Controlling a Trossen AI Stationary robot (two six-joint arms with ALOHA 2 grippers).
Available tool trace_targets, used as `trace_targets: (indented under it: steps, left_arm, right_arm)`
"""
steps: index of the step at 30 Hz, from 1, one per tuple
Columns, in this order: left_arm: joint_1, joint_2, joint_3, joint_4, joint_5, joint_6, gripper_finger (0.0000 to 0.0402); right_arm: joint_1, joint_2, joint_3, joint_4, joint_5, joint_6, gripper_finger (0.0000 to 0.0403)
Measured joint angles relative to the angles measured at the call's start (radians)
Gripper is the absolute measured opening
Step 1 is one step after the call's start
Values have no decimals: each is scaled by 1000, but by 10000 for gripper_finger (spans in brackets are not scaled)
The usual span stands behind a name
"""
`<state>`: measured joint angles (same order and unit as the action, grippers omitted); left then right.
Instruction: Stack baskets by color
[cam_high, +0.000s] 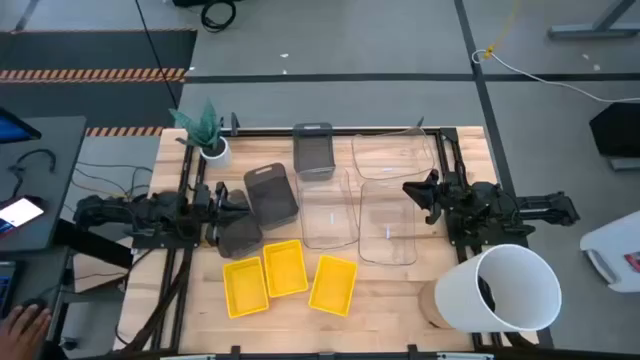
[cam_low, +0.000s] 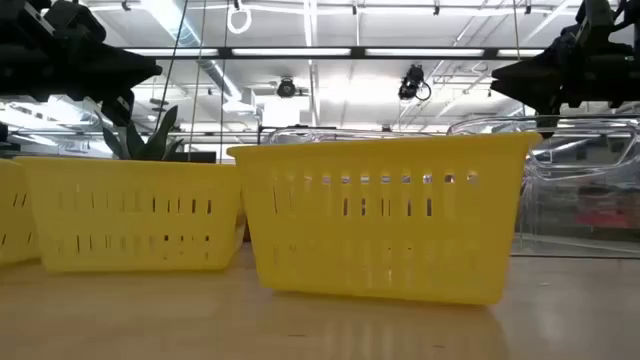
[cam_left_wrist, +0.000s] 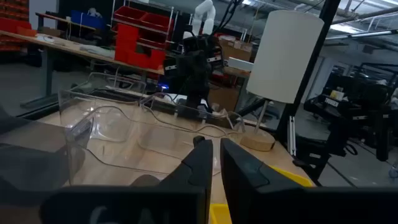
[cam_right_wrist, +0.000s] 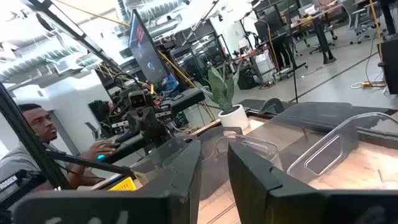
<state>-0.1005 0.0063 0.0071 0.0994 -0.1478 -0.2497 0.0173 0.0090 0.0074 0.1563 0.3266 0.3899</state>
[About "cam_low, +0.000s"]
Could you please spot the black light bar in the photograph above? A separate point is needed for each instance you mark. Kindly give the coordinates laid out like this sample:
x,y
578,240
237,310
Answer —
x,y
350,52

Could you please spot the green artificial plant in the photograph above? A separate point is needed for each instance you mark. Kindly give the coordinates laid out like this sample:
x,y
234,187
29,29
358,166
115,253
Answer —
x,y
150,140

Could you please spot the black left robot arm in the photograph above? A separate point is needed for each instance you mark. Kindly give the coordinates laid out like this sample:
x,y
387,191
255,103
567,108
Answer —
x,y
65,20

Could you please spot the black overhead camera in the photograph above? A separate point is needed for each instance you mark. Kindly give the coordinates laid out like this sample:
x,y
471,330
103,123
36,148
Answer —
x,y
412,82

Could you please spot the yellow slotted plastic basket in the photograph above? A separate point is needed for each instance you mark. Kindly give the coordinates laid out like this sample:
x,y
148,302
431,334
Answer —
x,y
130,220
12,225
380,235

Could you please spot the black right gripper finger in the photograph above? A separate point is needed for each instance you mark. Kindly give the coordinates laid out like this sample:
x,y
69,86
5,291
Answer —
x,y
540,80
548,125

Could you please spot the smoky grey plastic basket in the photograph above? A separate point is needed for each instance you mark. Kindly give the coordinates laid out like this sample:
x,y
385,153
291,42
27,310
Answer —
x,y
192,157

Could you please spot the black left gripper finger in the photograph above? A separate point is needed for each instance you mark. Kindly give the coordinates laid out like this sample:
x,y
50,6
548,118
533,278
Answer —
x,y
117,110
110,72

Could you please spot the black round ceiling camera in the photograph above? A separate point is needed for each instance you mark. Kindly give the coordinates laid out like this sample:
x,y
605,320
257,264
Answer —
x,y
286,88

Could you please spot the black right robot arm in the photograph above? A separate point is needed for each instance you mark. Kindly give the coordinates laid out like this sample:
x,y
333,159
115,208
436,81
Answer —
x,y
600,20

